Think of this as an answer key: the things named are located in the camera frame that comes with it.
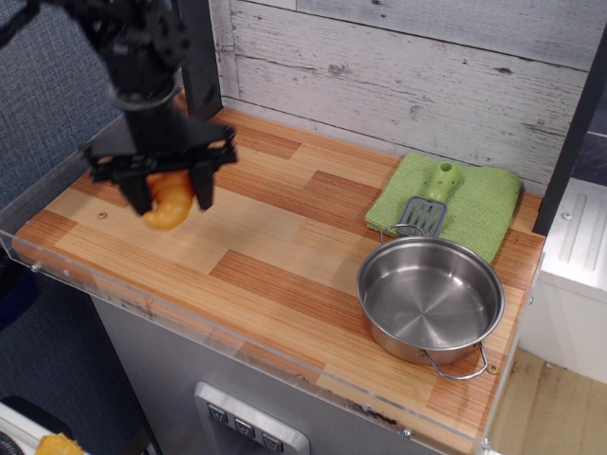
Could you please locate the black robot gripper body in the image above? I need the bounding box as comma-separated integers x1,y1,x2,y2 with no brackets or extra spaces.
83,87,237,186

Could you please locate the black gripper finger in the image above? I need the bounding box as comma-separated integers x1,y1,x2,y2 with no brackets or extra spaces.
189,162,215,210
116,173,152,215

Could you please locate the orange plastic toy croissant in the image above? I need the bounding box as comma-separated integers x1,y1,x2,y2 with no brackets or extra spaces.
142,171,194,230

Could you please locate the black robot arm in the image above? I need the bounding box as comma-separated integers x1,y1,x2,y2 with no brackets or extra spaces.
59,1,237,215

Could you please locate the grey toy fridge cabinet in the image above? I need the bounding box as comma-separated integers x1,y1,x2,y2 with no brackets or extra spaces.
94,299,479,454

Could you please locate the silver dispenser button panel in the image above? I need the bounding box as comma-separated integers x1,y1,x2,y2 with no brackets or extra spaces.
194,381,310,455

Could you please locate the stainless steel pot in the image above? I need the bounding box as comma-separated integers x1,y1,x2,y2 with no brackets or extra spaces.
356,227,506,379

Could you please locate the yellow black object bottom left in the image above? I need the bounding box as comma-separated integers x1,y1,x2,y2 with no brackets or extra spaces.
1,396,86,454

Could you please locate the green folded cloth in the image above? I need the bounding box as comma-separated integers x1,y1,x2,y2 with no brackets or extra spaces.
365,153,522,263

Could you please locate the black vertical post left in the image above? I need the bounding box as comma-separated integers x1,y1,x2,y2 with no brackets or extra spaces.
172,0,223,119

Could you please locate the black vertical post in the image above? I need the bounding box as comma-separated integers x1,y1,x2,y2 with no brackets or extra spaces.
532,28,606,236
172,0,223,119

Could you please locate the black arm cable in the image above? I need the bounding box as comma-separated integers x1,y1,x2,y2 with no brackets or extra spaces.
0,0,48,47

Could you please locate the green handled grey spatula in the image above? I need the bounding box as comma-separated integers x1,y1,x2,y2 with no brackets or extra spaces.
396,162,461,237

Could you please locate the clear acrylic guard rail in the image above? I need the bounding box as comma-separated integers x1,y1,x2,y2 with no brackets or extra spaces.
0,68,545,455

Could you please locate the black vertical post right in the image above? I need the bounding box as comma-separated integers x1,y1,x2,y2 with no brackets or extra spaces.
532,28,606,236

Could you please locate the white aluminium side frame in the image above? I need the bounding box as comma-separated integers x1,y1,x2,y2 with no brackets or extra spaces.
519,178,606,383

